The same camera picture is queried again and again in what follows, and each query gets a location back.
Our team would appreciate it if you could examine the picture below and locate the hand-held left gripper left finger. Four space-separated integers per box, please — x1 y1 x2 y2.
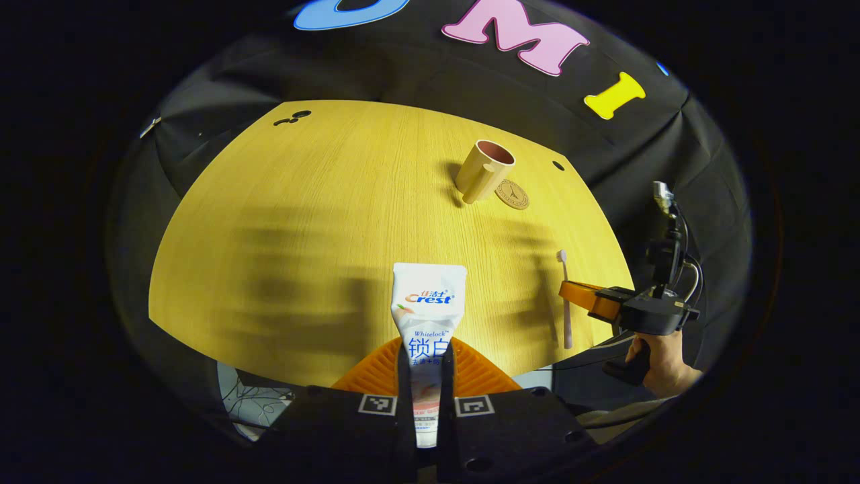
259 337 416 484

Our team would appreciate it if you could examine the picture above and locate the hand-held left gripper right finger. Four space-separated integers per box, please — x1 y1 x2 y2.
440 337 595 484

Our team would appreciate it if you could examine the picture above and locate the pink toothbrush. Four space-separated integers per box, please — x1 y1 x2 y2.
556 249 574 350

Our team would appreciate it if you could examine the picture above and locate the round brown coaster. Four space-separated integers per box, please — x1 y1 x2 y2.
495 178 530 210

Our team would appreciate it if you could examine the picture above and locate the white toothpaste tube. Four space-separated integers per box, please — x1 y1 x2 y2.
392 262 468 449

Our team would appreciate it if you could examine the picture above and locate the beige cup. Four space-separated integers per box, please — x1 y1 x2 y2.
455 139 516 204

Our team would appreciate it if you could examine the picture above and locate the wooden desktop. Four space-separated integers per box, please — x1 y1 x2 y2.
148 99 636 391

